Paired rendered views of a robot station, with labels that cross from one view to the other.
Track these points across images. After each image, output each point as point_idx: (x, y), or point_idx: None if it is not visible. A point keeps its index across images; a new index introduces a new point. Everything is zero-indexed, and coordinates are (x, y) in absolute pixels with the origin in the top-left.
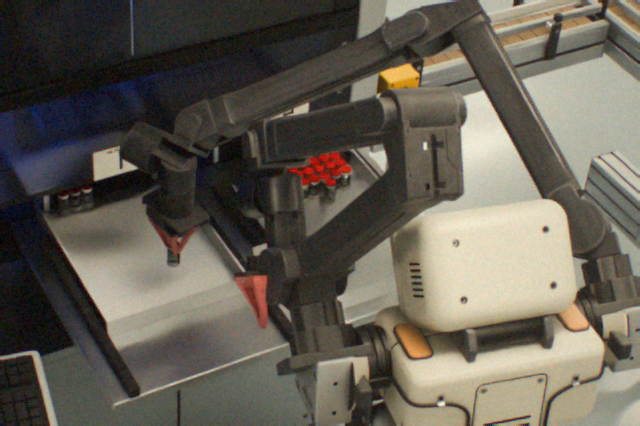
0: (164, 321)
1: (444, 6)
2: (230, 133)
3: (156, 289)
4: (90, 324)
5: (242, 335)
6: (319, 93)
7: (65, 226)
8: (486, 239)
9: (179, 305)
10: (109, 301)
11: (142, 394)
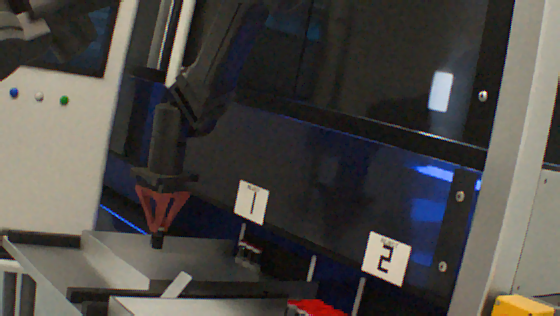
0: (99, 266)
1: None
2: (194, 88)
3: (141, 270)
4: None
5: (79, 286)
6: (214, 32)
7: (220, 260)
8: None
9: (111, 261)
10: (123, 255)
11: (11, 244)
